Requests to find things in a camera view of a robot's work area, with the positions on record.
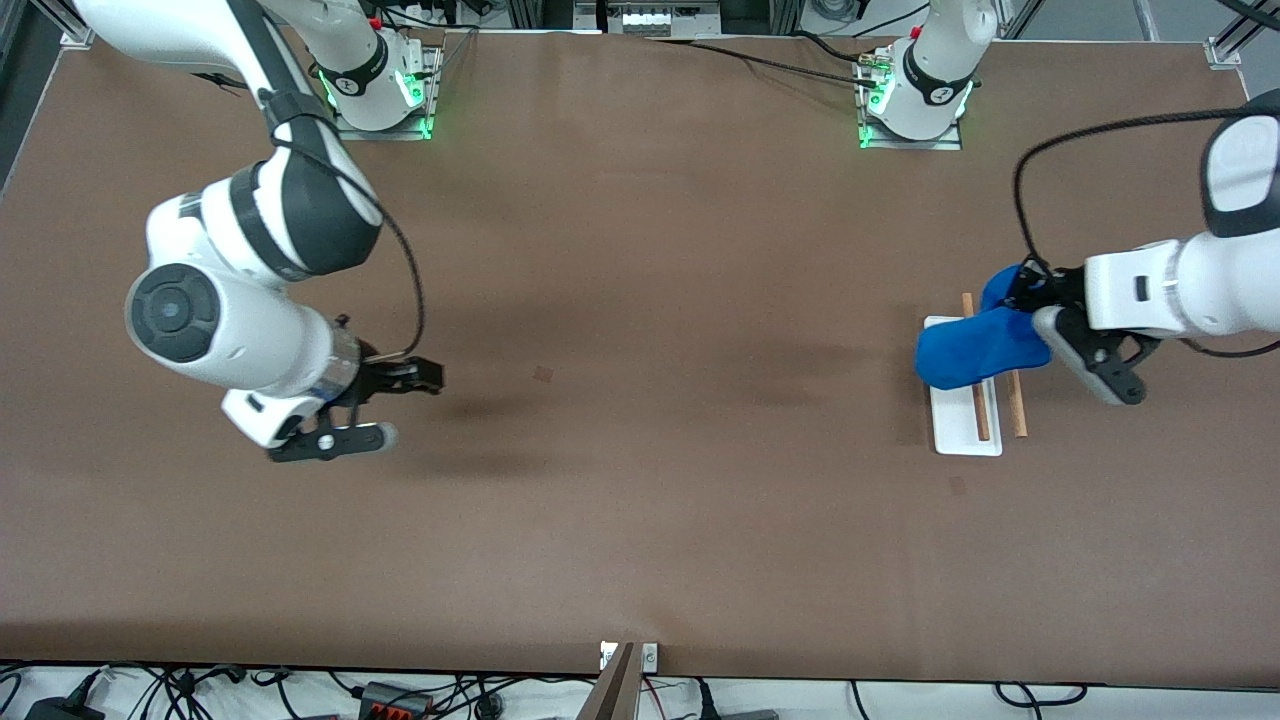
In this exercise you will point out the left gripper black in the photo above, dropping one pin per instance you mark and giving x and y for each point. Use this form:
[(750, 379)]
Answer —
[(1058, 284)]

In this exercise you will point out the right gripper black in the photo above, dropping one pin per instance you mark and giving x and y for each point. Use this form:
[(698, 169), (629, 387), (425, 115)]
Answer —
[(381, 379)]

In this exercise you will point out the blue cloth towel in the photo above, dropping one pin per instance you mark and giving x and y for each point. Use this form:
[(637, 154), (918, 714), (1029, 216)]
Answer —
[(970, 350)]

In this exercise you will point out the left white Franka arm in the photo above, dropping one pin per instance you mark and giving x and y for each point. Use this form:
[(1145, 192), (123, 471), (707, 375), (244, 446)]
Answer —
[(1230, 290)]

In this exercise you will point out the right white Franka arm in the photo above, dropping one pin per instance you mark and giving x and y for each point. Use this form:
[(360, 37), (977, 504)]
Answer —
[(230, 330)]

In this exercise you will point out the white rack base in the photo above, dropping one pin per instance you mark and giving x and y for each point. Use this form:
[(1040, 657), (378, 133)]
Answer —
[(960, 430)]

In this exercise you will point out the black orange power adapter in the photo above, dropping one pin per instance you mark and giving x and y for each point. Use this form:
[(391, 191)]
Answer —
[(395, 702)]

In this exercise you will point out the white terminal block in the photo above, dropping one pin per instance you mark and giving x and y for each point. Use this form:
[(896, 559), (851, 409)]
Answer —
[(650, 18)]

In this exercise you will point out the black power brick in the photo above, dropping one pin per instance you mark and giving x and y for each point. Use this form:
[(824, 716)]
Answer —
[(60, 710)]

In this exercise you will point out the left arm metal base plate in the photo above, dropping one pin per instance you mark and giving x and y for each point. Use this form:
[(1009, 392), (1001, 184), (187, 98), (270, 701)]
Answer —
[(940, 143)]

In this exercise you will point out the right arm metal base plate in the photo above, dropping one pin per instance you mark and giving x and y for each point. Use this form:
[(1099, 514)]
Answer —
[(400, 133)]

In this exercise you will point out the aluminium frame corner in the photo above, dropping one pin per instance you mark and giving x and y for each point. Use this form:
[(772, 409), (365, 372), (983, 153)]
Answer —
[(75, 38), (1225, 52)]

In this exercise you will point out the white post bracket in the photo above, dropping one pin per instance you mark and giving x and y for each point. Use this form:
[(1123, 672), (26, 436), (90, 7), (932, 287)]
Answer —
[(648, 656)]

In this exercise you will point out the grey camera post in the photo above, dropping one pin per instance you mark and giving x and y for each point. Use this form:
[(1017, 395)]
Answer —
[(612, 690)]

